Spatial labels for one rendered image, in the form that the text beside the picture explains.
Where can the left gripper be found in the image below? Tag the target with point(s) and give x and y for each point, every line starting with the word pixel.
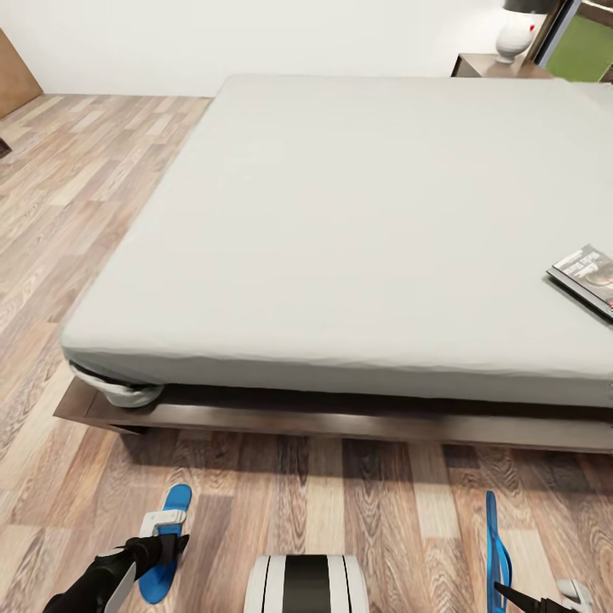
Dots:
pixel 161 549

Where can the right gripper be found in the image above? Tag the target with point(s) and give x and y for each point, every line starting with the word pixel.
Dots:
pixel 530 605

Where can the nightstand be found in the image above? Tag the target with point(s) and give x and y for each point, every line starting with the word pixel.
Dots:
pixel 486 65

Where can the sandal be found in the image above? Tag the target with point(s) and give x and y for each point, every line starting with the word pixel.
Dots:
pixel 155 584
pixel 499 565

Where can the hardback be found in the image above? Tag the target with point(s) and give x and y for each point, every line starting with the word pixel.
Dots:
pixel 589 273

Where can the table lamp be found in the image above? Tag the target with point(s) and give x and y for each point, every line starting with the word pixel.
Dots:
pixel 517 36

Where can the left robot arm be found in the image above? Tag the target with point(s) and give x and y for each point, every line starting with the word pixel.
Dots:
pixel 108 580

